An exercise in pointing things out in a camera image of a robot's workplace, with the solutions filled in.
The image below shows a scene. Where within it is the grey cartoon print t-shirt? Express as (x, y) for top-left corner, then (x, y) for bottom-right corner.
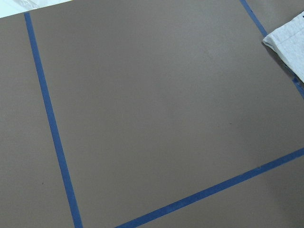
(263, 12), (304, 81)

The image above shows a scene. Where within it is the clear plastic bag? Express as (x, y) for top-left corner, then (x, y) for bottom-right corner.
(13, 0), (48, 8)

